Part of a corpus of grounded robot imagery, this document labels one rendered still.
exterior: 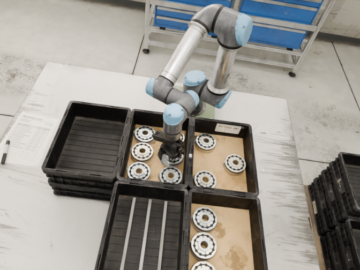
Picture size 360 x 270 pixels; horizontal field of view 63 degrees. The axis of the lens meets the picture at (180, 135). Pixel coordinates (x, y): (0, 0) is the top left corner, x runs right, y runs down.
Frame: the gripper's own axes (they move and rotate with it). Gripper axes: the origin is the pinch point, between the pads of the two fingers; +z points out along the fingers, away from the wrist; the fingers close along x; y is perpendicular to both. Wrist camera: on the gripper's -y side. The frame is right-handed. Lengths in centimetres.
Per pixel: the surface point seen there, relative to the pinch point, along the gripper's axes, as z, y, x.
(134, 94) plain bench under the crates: 14, -57, 21
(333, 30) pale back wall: 80, -63, 330
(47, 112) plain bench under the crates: 11, -71, -28
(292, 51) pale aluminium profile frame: 60, -55, 215
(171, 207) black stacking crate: 2.6, 18.9, -12.7
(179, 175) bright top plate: -0.5, 10.7, -1.5
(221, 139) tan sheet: 3.4, 5.9, 31.8
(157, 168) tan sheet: 1.9, 0.5, -5.7
